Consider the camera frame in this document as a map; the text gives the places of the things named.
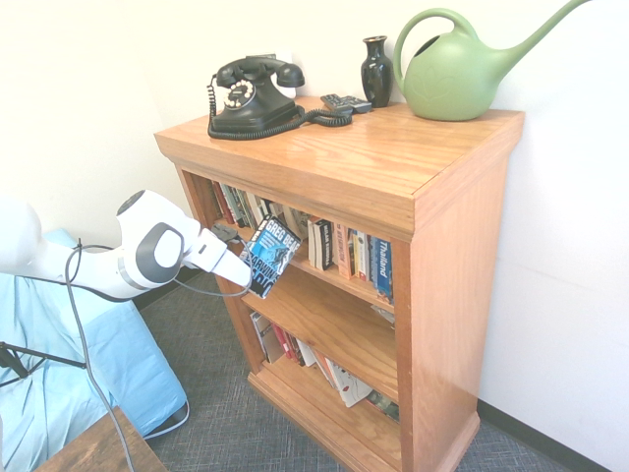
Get black tripod stand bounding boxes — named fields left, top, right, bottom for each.
left=0, top=341, right=87, bottom=381

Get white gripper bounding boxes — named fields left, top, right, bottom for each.
left=185, top=226, right=255, bottom=288

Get dark spine book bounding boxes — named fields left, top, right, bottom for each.
left=231, top=186, right=255, bottom=229

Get white red cover book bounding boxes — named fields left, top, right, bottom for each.
left=321, top=357, right=374, bottom=409

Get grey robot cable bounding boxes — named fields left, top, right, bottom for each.
left=65, top=239, right=137, bottom=472

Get wooden bookshelf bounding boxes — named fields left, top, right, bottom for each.
left=154, top=95, right=526, bottom=472

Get white square alarm clock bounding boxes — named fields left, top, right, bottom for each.
left=245, top=51, right=299, bottom=99

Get red white spine book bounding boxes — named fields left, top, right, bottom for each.
left=211, top=181, right=236, bottom=225

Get leaning red white books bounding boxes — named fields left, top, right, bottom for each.
left=249, top=311, right=316, bottom=369

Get green plastic watering can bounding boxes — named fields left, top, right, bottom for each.
left=392, top=0, right=596, bottom=123

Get camouflage cover large book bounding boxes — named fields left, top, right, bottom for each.
left=365, top=390, right=401, bottom=425

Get orange spine book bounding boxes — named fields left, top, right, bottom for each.
left=333, top=223, right=358, bottom=281

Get blue black paperback book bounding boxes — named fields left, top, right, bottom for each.
left=239, top=214, right=303, bottom=301

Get white slim book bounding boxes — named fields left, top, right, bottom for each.
left=282, top=206, right=312, bottom=242

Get black ceramic vase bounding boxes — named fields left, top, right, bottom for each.
left=361, top=34, right=395, bottom=109

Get cream paperback book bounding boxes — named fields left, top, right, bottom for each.
left=351, top=229, right=374, bottom=284

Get blue Thailand book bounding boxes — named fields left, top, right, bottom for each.
left=371, top=236, right=396, bottom=304

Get black spine Kundera book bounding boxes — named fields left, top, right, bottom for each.
left=313, top=218, right=336, bottom=272

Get light blue cloth cover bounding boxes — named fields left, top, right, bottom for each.
left=0, top=226, right=191, bottom=459

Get black rotary telephone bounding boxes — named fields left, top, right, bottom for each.
left=205, top=56, right=355, bottom=142

